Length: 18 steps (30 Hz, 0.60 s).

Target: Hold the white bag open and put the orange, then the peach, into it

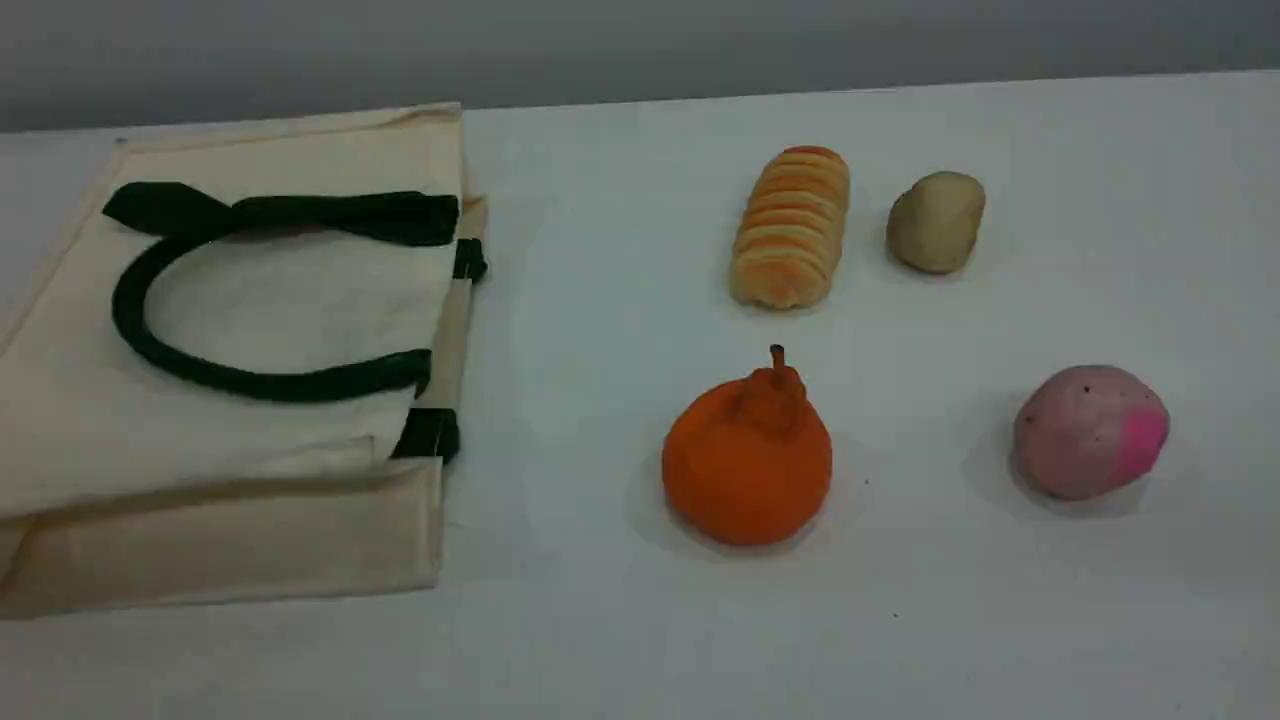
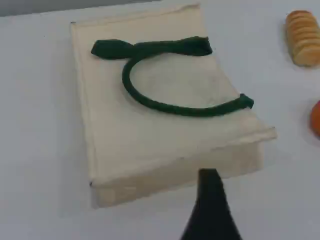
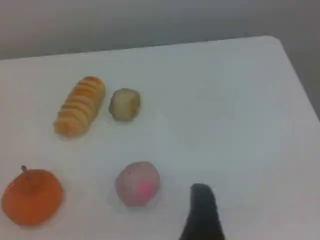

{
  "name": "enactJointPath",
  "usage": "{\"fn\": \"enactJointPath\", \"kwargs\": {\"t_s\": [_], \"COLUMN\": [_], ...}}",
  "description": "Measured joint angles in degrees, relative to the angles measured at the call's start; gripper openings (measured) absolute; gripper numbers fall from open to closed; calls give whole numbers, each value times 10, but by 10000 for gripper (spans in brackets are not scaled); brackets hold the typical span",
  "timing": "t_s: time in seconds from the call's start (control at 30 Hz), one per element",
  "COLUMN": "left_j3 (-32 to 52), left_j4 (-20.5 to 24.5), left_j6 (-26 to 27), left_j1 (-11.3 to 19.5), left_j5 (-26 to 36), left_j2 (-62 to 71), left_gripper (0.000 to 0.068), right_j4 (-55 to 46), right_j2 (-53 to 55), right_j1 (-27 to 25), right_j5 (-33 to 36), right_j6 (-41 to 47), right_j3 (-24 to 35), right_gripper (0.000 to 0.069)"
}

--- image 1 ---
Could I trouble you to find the beige potato toy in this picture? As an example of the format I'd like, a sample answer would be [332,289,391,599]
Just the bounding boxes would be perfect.
[885,171,987,275]

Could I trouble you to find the orange toy fruit with stem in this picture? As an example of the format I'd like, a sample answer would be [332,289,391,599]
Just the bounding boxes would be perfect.
[661,344,834,548]

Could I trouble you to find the white canvas bag green handles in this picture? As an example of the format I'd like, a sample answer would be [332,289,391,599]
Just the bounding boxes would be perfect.
[0,102,490,619]

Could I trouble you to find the ridged bread loaf toy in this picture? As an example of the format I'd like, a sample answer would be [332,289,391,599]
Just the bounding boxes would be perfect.
[729,145,852,311]

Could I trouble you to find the pink peach toy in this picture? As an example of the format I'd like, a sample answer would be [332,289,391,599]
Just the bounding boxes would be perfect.
[1012,364,1171,501]

